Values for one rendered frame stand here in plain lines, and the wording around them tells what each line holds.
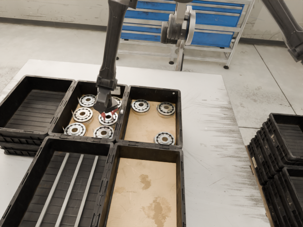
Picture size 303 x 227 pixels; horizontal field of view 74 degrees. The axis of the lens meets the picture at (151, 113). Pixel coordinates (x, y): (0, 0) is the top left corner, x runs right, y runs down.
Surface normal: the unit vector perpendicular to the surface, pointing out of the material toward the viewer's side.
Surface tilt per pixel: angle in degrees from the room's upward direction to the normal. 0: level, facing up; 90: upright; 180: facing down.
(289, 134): 0
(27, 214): 0
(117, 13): 94
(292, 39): 87
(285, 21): 87
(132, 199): 0
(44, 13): 90
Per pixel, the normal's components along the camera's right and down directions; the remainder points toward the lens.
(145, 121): 0.07, -0.68
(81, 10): -0.04, 0.73
